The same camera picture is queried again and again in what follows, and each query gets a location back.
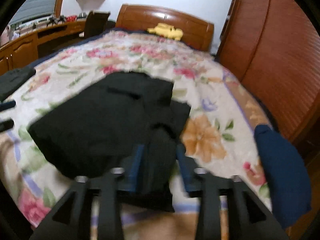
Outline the black coat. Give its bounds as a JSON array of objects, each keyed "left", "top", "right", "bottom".
[{"left": 28, "top": 72, "right": 190, "bottom": 212}]

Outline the folded dark grey garment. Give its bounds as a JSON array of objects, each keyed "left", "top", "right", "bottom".
[{"left": 0, "top": 68, "right": 36, "bottom": 102}]

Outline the folded navy blue garment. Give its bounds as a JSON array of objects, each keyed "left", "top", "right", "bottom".
[{"left": 254, "top": 125, "right": 311, "bottom": 229}]

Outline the wooden desk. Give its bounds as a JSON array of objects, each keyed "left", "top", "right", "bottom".
[{"left": 1, "top": 20, "right": 86, "bottom": 74}]

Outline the floral bed blanket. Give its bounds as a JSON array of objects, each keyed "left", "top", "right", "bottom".
[{"left": 1, "top": 31, "right": 271, "bottom": 226}]

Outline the red basket on desk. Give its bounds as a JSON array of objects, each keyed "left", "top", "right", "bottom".
[{"left": 66, "top": 15, "right": 78, "bottom": 22}]

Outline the dark brown chair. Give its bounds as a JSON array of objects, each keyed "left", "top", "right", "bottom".
[{"left": 84, "top": 11, "right": 116, "bottom": 38}]

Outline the wooden louvered wardrobe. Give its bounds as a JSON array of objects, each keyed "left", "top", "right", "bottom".
[{"left": 216, "top": 0, "right": 320, "bottom": 151}]

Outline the yellow plush toy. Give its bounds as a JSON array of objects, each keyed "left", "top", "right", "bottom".
[{"left": 147, "top": 23, "right": 183, "bottom": 41}]

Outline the wooden bed headboard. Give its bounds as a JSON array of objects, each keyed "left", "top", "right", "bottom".
[{"left": 116, "top": 4, "right": 214, "bottom": 52}]

